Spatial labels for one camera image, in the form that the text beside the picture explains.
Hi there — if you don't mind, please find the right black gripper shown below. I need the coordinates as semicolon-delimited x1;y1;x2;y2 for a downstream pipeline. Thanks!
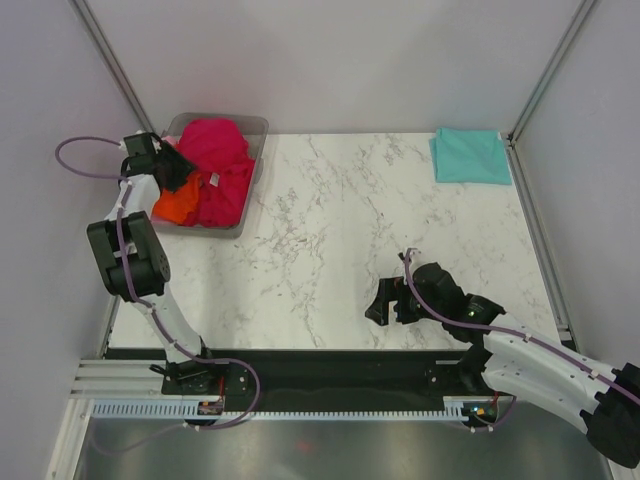
364;276;445;326

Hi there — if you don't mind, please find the crimson red t shirt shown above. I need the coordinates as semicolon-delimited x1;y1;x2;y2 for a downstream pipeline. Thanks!
179;118;255;228

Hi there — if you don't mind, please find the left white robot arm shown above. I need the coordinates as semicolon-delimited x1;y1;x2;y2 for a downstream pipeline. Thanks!
87;133;220;395

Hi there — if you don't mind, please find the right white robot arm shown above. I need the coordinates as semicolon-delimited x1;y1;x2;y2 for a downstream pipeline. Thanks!
365;259;639;469

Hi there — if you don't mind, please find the orange t shirt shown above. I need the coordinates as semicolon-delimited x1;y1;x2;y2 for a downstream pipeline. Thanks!
152;172;201;226

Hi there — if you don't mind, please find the grey plastic bin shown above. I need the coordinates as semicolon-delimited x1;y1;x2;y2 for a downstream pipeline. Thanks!
152;112;269;238

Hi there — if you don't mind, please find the folded teal t shirt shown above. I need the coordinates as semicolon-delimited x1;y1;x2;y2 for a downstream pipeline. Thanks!
429;128;512;186

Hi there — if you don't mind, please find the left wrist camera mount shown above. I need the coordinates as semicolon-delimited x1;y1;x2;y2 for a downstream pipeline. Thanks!
120;131;163;157

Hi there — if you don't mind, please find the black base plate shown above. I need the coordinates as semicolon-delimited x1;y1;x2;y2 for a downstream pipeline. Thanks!
106;348;494;415

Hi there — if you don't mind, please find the left aluminium frame post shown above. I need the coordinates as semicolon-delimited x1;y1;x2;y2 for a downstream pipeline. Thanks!
69;0;156;133

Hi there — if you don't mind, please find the aluminium frame post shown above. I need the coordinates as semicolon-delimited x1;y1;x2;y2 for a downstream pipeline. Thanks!
69;0;156;133
507;0;599;146

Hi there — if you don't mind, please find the white slotted cable duct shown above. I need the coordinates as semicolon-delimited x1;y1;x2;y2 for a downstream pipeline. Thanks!
92;394;516;421

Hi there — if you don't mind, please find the right aluminium frame post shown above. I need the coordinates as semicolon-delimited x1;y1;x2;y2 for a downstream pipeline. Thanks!
507;0;599;146

